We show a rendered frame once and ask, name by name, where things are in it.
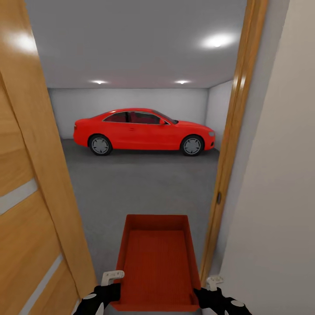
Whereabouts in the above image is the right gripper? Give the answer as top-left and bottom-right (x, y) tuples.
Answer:
(194, 287), (222, 313)

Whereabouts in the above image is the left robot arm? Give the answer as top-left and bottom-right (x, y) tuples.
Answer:
(73, 270), (125, 315)

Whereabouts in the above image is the storage box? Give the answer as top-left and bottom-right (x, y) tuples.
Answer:
(110, 214), (202, 312)

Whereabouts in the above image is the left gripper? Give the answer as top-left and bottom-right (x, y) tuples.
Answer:
(94, 283), (121, 305)

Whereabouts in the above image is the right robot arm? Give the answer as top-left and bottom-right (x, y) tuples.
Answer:
(194, 275), (252, 315)

